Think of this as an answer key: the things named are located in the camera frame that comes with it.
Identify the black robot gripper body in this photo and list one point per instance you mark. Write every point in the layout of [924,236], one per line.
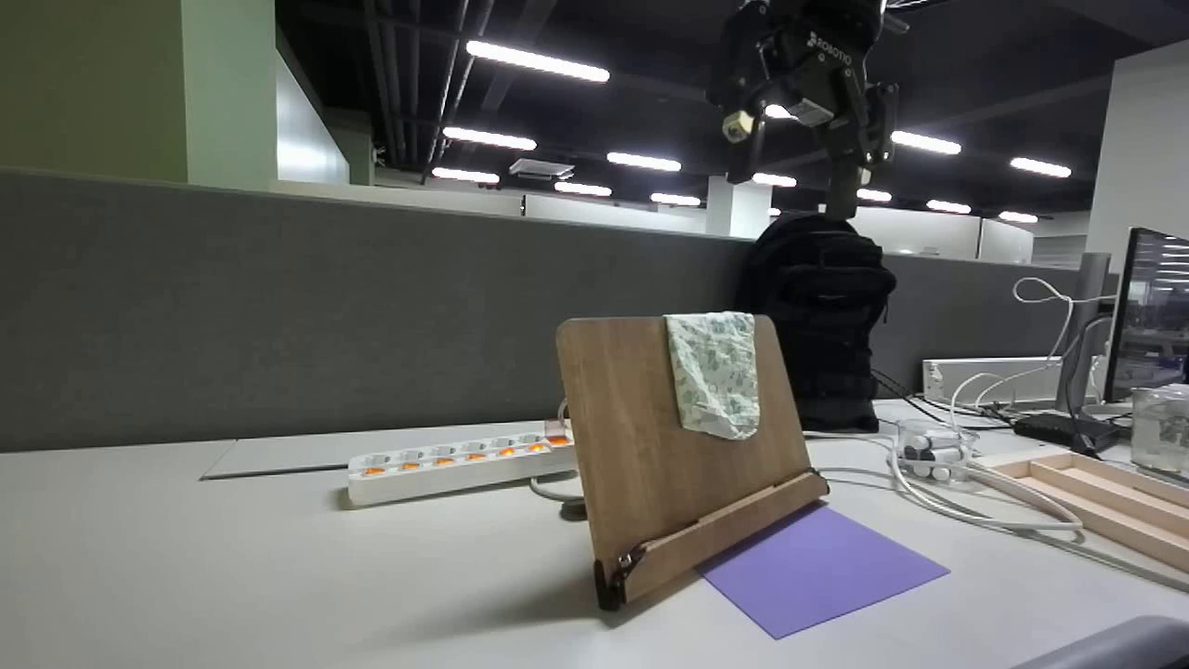
[813,61]

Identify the patterned white green cloth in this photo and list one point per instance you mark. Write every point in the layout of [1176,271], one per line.
[716,373]

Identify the white rectangular box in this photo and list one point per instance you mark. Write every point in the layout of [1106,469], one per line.
[991,380]

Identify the wooden book stand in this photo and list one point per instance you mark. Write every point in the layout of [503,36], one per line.
[668,498]

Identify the computer monitor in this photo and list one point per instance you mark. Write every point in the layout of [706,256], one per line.
[1151,323]

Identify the white power strip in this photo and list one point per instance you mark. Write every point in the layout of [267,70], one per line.
[457,466]

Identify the purple paper sheet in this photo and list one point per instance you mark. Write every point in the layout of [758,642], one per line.
[815,570]

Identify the clear plastic container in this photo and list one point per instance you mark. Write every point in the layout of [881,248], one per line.
[1160,430]

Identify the grey partition divider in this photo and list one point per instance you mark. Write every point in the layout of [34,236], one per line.
[163,312]

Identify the wooden tray frame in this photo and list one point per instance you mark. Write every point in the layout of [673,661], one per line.
[1122,505]

